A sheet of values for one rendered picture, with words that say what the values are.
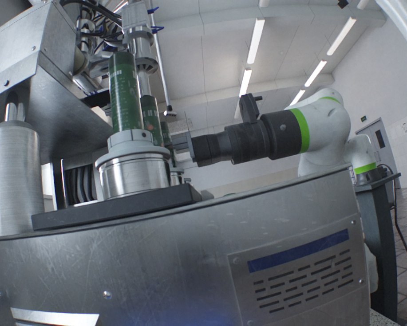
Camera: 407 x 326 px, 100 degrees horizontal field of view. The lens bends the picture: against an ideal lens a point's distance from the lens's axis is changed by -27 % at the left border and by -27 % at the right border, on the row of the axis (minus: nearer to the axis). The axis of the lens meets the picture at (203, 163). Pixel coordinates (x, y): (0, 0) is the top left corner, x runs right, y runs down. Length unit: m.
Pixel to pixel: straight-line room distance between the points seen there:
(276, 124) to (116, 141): 0.29
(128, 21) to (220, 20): 4.20
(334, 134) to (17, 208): 0.49
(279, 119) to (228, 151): 0.11
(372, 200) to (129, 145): 1.14
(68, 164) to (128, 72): 0.40
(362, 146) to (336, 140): 0.76
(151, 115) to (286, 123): 0.23
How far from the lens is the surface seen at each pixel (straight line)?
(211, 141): 0.41
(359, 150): 1.22
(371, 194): 1.22
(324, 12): 5.64
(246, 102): 0.44
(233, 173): 10.68
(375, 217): 1.24
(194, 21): 4.63
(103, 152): 0.55
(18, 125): 0.28
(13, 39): 0.37
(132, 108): 0.23
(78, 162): 0.59
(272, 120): 0.43
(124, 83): 0.24
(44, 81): 0.32
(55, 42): 0.34
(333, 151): 0.49
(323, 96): 0.87
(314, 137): 0.45
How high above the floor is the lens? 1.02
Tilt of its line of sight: 11 degrees up
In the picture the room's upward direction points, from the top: 13 degrees counter-clockwise
